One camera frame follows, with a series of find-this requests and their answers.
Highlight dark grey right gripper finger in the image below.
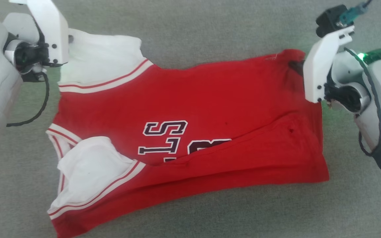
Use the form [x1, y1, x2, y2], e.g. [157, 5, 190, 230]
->
[288, 60, 307, 77]

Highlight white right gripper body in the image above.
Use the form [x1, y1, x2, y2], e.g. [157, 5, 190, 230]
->
[303, 26, 371, 113]

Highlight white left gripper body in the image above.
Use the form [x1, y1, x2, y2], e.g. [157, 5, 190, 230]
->
[2, 0, 70, 82]

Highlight red and white basketball jersey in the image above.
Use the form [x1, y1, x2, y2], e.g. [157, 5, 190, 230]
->
[46, 28, 330, 238]

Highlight grey fabric sofa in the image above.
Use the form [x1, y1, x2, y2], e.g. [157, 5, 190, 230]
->
[0, 0, 381, 238]

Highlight teal plug camera cable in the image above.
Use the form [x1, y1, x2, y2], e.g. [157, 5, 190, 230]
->
[339, 0, 374, 26]

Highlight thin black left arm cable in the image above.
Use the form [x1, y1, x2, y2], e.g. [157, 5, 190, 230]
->
[6, 72, 50, 128]

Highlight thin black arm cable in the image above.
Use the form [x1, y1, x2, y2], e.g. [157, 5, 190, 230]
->
[344, 47, 381, 157]
[6, 72, 50, 128]

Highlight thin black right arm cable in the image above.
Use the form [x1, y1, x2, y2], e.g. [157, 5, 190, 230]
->
[344, 47, 381, 157]

